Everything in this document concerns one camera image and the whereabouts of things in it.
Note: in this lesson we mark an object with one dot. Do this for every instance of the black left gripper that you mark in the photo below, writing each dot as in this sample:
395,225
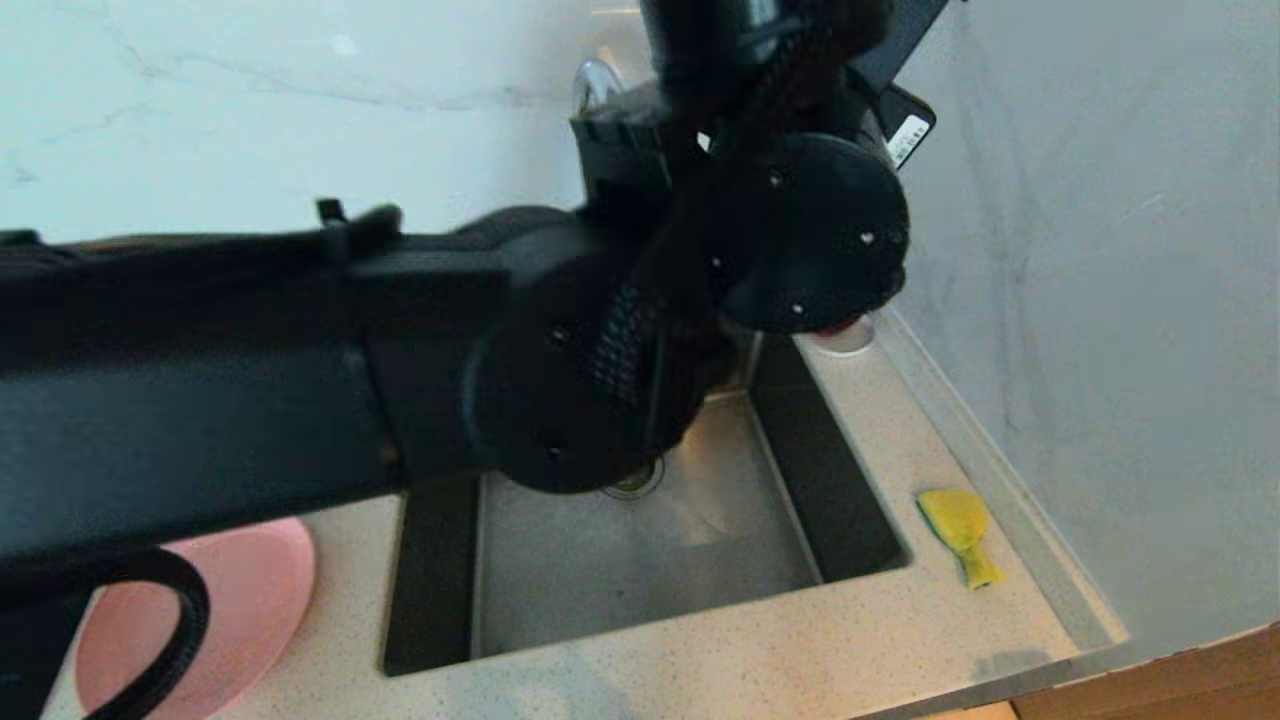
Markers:
720,35

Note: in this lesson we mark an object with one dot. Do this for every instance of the stainless steel sink basin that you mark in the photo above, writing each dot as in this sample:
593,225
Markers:
650,560

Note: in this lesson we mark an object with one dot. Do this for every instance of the yellow green sponge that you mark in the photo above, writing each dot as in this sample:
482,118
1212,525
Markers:
957,520

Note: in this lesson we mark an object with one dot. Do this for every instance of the chrome gooseneck faucet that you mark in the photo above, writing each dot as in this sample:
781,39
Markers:
598,85

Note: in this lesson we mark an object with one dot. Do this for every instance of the small white saucer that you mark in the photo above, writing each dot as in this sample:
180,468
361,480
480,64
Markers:
848,345

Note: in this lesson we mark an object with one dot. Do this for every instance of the pink plastic plate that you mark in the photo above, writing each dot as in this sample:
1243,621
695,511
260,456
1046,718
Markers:
250,600

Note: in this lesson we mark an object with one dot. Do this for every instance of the wooden cabinet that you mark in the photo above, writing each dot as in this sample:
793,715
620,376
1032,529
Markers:
1180,685

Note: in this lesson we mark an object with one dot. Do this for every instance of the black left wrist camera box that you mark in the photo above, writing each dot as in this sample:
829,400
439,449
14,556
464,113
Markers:
905,125

